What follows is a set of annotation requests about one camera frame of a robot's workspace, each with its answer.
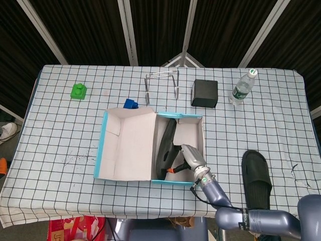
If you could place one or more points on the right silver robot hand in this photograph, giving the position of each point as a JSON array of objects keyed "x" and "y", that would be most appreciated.
[{"x": 194, "y": 158}]

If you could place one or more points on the black rubber slipper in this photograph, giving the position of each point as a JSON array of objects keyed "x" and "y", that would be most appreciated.
[
  {"x": 165, "y": 148},
  {"x": 255, "y": 175}
]

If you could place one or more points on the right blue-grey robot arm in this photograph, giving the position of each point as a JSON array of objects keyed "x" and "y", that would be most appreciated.
[{"x": 215, "y": 193}]

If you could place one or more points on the light blue cardboard shoe box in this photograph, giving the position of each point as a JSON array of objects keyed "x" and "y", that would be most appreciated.
[{"x": 135, "y": 150}]

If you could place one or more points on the small black box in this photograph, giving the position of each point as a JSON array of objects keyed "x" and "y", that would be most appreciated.
[{"x": 204, "y": 93}]

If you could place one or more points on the brown paper bag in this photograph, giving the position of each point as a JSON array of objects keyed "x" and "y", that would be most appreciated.
[{"x": 183, "y": 222}]

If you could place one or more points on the blue toy building block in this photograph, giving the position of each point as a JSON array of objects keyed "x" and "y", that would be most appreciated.
[{"x": 130, "y": 104}]

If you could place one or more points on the clear plastic water bottle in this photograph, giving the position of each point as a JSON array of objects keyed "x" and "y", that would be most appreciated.
[{"x": 242, "y": 89}]

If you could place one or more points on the blue-grey chair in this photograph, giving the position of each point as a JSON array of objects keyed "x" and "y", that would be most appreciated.
[{"x": 150, "y": 233}]

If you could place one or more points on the white triangular partition foot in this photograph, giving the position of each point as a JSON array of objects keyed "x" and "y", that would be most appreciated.
[{"x": 184, "y": 54}]

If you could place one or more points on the green toy building block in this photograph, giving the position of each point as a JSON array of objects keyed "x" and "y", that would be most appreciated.
[{"x": 78, "y": 93}]

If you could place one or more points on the red patterned bag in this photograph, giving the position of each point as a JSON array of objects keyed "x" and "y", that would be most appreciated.
[{"x": 75, "y": 228}]

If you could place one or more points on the white black-checked tablecloth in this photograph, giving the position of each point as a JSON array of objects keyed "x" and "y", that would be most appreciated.
[{"x": 50, "y": 150}]

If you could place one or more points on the white sneaker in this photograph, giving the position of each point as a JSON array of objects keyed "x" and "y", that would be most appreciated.
[{"x": 8, "y": 129}]

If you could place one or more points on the orange object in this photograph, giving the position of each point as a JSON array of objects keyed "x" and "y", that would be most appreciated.
[{"x": 3, "y": 163}]

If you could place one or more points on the white partition frame post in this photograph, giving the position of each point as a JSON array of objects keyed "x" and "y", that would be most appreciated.
[
  {"x": 261, "y": 32},
  {"x": 43, "y": 32},
  {"x": 128, "y": 32},
  {"x": 189, "y": 25}
]

